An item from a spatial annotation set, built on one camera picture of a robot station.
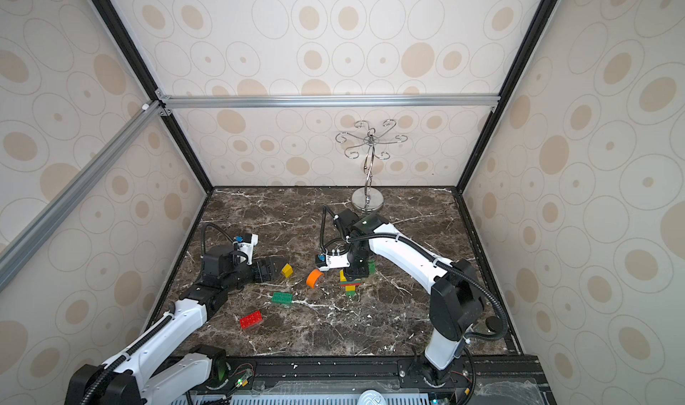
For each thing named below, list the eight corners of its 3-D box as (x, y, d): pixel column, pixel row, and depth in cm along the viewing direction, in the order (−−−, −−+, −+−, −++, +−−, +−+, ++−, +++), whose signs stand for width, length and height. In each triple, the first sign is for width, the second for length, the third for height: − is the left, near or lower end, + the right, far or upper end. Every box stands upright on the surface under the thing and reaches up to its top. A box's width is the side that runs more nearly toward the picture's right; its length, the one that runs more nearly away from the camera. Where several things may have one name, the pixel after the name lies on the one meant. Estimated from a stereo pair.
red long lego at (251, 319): (242, 330, 83) (240, 328, 82) (240, 321, 85) (238, 319, 83) (263, 320, 85) (262, 317, 84) (261, 311, 87) (259, 309, 85)
